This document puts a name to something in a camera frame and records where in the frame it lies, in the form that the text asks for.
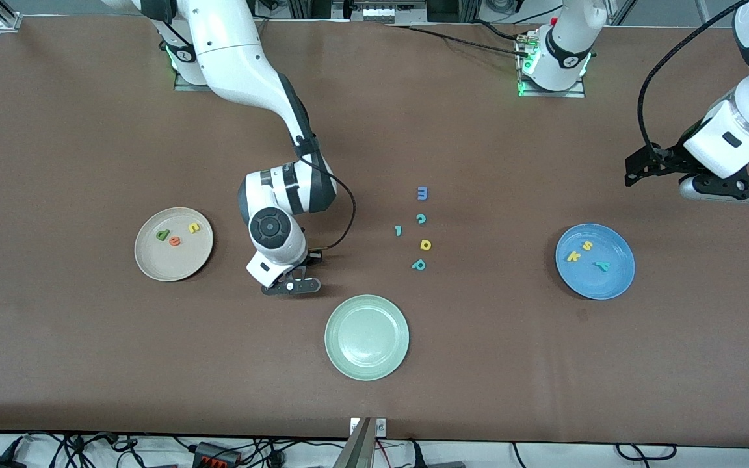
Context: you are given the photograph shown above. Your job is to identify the pale green round plate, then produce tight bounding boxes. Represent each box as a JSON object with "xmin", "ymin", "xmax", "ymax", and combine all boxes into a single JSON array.
[{"xmin": 324, "ymin": 294, "xmax": 410, "ymax": 382}]

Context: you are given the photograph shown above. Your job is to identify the beige brown round plate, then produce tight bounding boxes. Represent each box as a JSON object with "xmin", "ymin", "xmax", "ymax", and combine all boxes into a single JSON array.
[{"xmin": 134, "ymin": 207, "xmax": 214, "ymax": 283}]

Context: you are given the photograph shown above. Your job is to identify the blue round plate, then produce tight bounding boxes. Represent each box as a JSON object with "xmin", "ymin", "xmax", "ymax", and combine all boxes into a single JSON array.
[{"xmin": 555, "ymin": 223, "xmax": 636, "ymax": 301}]

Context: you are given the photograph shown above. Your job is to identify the black orange power strip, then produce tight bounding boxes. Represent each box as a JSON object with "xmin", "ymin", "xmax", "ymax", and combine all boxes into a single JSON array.
[{"xmin": 192, "ymin": 442, "xmax": 243, "ymax": 466}]

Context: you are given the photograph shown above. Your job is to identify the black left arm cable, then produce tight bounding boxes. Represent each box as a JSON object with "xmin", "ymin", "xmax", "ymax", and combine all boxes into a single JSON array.
[{"xmin": 637, "ymin": 0, "xmax": 749, "ymax": 153}]

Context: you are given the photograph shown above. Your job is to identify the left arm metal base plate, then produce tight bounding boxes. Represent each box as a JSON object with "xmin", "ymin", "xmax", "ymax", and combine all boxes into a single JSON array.
[{"xmin": 518, "ymin": 32, "xmax": 587, "ymax": 99}]

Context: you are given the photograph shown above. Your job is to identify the metal camera post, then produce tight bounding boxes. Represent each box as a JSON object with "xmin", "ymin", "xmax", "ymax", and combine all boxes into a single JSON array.
[{"xmin": 332, "ymin": 418, "xmax": 375, "ymax": 468}]

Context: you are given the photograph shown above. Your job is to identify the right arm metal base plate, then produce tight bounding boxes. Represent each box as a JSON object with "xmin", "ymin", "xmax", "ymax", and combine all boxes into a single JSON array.
[{"xmin": 174, "ymin": 65, "xmax": 219, "ymax": 92}]

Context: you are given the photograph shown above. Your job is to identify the black cable across table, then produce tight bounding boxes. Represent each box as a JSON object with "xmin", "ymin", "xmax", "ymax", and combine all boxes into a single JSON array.
[{"xmin": 384, "ymin": 23, "xmax": 534, "ymax": 59}]

